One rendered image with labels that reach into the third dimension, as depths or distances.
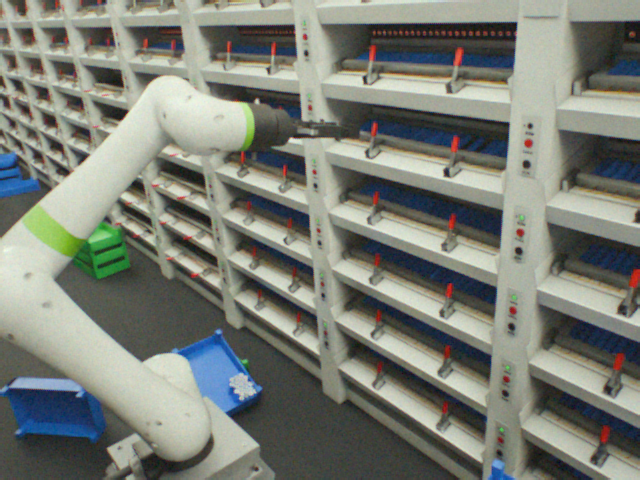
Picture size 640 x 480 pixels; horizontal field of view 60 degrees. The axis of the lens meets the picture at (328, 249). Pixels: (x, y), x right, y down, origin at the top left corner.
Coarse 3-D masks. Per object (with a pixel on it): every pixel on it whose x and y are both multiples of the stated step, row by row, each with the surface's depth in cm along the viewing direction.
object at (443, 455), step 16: (256, 320) 246; (272, 336) 234; (288, 352) 227; (304, 352) 221; (320, 368) 211; (352, 400) 199; (368, 400) 193; (384, 416) 187; (400, 416) 185; (400, 432) 182; (416, 432) 177; (432, 448) 172; (448, 448) 170; (448, 464) 168; (464, 464) 164
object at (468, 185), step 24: (360, 120) 167; (432, 120) 149; (456, 120) 142; (336, 144) 162; (360, 168) 153; (384, 168) 144; (408, 168) 139; (432, 168) 135; (480, 168) 128; (456, 192) 129; (480, 192) 123; (504, 192) 118
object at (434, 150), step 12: (360, 132) 157; (384, 144) 151; (396, 144) 147; (408, 144) 144; (420, 144) 141; (432, 144) 139; (444, 156) 136; (456, 156) 133; (468, 156) 130; (480, 156) 128; (492, 156) 127; (504, 168) 123
